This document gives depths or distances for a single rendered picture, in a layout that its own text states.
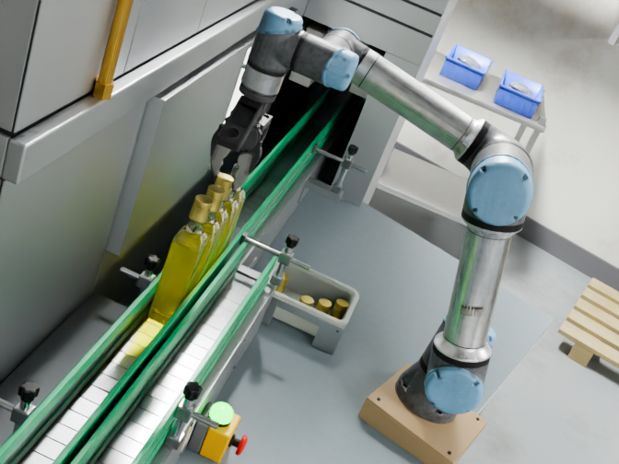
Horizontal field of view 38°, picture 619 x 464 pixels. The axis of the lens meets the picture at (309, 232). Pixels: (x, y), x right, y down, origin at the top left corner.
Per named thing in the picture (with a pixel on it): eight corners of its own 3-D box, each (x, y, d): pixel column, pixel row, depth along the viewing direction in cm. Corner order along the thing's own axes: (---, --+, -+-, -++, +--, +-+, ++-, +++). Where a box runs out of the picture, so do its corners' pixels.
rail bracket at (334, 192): (296, 194, 269) (321, 128, 258) (347, 217, 268) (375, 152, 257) (291, 200, 265) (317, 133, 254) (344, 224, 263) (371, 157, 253)
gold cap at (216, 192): (208, 214, 172) (215, 194, 170) (198, 203, 174) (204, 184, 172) (223, 212, 175) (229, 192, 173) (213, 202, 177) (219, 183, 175)
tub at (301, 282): (268, 281, 229) (279, 253, 225) (349, 319, 227) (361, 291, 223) (247, 314, 214) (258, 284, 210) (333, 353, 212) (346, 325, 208)
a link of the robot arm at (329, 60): (367, 47, 170) (313, 24, 171) (356, 58, 160) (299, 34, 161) (351, 85, 174) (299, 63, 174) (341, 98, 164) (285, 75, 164)
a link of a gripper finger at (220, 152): (223, 173, 184) (242, 137, 180) (213, 184, 179) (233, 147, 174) (210, 165, 184) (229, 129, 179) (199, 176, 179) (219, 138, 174)
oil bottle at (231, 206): (191, 268, 199) (218, 186, 189) (214, 279, 198) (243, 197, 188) (181, 279, 194) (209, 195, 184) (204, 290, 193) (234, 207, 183)
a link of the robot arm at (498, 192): (480, 388, 192) (540, 146, 170) (476, 429, 178) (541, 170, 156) (425, 376, 194) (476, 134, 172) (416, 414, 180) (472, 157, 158)
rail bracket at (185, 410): (169, 434, 154) (191, 376, 148) (208, 453, 154) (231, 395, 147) (160, 448, 151) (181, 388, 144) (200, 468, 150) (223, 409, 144)
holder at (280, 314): (249, 274, 229) (258, 249, 226) (347, 319, 227) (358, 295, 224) (227, 306, 214) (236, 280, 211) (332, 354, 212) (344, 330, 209)
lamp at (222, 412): (212, 406, 171) (216, 395, 170) (234, 416, 171) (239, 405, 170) (204, 420, 168) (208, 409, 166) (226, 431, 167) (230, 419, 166)
